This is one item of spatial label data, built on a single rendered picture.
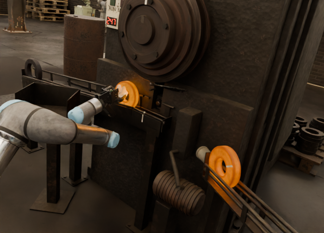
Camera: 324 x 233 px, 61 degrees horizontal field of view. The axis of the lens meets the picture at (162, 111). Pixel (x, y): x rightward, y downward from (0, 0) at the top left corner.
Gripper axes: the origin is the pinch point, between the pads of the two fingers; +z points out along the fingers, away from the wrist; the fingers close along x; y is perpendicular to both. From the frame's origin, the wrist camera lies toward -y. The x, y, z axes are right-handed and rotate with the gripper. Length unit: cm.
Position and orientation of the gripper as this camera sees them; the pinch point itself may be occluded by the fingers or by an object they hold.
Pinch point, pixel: (126, 91)
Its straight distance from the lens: 150.6
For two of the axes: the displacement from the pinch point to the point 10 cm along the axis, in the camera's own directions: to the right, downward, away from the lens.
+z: 6.1, -4.4, 6.6
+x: -7.9, -3.2, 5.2
